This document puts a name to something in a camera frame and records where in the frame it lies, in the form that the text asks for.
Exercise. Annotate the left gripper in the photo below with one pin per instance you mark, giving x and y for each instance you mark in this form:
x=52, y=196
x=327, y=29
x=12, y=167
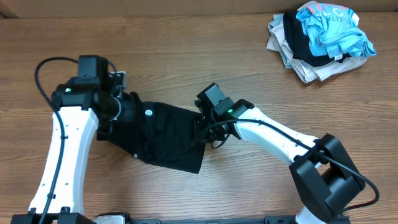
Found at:
x=131, y=109

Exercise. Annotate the light blue printed shirt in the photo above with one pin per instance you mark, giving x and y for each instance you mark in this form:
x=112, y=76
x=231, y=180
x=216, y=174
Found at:
x=333, y=30

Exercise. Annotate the black garment in pile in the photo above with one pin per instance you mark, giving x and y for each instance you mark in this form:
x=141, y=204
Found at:
x=299, y=42

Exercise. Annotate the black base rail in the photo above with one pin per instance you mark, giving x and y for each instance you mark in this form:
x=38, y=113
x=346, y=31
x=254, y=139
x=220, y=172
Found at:
x=284, y=219

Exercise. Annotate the beige garment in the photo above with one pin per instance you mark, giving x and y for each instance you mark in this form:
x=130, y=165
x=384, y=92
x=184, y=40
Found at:
x=306, y=72

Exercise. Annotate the black t-shirt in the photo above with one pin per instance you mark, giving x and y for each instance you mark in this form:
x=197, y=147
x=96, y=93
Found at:
x=160, y=134

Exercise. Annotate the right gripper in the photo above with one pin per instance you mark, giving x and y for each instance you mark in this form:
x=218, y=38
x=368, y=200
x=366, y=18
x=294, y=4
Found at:
x=204, y=133

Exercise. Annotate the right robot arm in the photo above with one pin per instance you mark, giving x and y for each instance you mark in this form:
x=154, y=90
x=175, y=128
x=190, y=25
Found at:
x=324, y=174

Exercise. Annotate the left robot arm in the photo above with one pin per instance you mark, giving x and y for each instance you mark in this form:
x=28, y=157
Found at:
x=83, y=107

